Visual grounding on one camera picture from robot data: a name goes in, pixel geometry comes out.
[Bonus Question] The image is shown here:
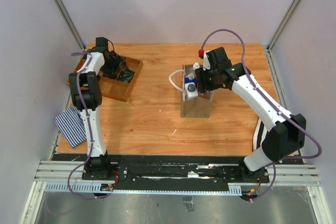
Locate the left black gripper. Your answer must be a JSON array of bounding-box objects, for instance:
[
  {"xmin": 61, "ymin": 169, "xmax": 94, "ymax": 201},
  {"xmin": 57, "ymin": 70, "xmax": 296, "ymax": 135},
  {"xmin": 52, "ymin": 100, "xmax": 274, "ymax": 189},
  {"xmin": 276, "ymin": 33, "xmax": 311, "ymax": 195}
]
[{"xmin": 100, "ymin": 51, "xmax": 126, "ymax": 80}]

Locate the clear bottle white cap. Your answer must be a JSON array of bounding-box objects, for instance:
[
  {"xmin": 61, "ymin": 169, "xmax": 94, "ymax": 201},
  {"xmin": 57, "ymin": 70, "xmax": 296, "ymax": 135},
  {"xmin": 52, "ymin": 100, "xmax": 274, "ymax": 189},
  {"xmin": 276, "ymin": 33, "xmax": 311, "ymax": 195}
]
[{"xmin": 193, "ymin": 62, "xmax": 201, "ymax": 71}]

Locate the white bottle grey cap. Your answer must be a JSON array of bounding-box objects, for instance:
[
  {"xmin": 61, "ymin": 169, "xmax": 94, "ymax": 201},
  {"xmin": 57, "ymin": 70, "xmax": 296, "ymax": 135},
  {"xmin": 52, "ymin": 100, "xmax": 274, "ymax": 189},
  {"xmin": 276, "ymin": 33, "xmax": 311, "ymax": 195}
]
[{"xmin": 184, "ymin": 82, "xmax": 198, "ymax": 100}]

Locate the brown canvas bag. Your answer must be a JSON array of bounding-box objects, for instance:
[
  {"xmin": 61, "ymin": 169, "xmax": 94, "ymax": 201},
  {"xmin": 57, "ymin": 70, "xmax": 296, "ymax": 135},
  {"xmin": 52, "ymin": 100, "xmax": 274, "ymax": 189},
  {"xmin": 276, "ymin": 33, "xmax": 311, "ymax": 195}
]
[{"xmin": 169, "ymin": 64, "xmax": 213, "ymax": 118}]

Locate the black white striped cloth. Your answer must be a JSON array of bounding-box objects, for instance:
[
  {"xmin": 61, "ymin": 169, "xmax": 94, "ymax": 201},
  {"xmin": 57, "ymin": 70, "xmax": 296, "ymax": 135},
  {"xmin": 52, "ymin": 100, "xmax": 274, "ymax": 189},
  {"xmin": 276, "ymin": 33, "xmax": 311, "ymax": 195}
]
[{"xmin": 253, "ymin": 119, "xmax": 267, "ymax": 151}]

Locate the blue white striped cloth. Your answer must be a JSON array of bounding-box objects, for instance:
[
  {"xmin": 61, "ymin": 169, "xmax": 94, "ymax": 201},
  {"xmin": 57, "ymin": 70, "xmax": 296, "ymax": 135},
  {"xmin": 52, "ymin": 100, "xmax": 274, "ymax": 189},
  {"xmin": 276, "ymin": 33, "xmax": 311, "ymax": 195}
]
[{"xmin": 55, "ymin": 106, "xmax": 86, "ymax": 148}]

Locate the orange blue pump bottle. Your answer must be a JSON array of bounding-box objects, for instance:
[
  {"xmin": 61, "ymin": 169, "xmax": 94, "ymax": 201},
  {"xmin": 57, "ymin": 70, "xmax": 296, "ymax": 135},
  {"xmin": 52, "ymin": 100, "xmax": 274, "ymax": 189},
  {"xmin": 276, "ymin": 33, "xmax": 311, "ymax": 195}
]
[{"xmin": 185, "ymin": 75, "xmax": 197, "ymax": 84}]

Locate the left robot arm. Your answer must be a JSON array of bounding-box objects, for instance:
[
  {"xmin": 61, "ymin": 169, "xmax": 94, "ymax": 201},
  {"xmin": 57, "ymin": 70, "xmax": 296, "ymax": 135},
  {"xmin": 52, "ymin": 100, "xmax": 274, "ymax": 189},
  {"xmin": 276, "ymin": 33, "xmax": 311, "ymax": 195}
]
[{"xmin": 68, "ymin": 37, "xmax": 117, "ymax": 180}]

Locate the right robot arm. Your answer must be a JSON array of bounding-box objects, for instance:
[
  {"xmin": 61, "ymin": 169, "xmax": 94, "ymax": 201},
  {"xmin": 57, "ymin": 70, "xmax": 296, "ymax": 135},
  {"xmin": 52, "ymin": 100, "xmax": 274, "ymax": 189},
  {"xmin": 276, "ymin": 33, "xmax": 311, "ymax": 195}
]
[{"xmin": 195, "ymin": 47, "xmax": 306, "ymax": 182}]

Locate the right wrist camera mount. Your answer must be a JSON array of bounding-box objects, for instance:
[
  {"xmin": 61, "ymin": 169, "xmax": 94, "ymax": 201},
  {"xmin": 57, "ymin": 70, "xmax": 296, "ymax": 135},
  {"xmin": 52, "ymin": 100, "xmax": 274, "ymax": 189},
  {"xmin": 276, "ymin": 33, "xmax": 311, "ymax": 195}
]
[{"xmin": 198, "ymin": 49, "xmax": 211, "ymax": 71}]

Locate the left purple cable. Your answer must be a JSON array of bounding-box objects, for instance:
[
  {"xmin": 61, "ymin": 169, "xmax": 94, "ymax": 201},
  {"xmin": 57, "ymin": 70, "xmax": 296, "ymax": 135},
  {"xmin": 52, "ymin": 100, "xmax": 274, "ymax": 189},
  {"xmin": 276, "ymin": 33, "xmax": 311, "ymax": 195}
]
[{"xmin": 67, "ymin": 50, "xmax": 116, "ymax": 200}]

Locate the left aluminium frame post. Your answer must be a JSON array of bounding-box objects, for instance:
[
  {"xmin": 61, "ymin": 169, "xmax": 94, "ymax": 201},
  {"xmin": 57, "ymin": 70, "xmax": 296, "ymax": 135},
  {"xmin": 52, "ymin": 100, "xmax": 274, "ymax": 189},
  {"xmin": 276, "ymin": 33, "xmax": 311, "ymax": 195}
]
[{"xmin": 53, "ymin": 0, "xmax": 86, "ymax": 50}]

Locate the aluminium frame post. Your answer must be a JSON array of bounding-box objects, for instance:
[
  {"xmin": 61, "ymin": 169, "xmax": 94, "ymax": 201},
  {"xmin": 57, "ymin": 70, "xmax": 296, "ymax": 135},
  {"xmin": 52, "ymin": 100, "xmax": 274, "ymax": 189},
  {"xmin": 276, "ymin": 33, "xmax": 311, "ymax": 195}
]
[
  {"xmin": 53, "ymin": 0, "xmax": 86, "ymax": 50},
  {"xmin": 266, "ymin": 0, "xmax": 302, "ymax": 51}
]

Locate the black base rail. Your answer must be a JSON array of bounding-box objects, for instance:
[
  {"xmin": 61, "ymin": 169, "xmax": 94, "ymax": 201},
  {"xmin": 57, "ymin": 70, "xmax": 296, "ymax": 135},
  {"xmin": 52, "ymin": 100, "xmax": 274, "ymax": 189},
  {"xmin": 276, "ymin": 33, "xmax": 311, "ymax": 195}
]
[{"xmin": 81, "ymin": 153, "xmax": 271, "ymax": 190}]

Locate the white slotted cable duct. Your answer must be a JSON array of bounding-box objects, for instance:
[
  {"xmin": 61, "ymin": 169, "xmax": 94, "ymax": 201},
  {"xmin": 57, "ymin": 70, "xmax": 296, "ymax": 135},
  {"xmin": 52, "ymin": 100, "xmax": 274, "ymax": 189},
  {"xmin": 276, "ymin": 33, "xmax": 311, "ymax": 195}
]
[{"xmin": 44, "ymin": 182, "xmax": 242, "ymax": 196}]

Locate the right aluminium frame post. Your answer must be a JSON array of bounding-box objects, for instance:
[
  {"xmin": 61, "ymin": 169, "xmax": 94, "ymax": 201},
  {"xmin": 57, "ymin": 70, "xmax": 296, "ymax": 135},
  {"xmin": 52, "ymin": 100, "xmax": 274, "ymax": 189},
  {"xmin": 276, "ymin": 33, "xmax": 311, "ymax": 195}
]
[{"xmin": 266, "ymin": 0, "xmax": 302, "ymax": 51}]

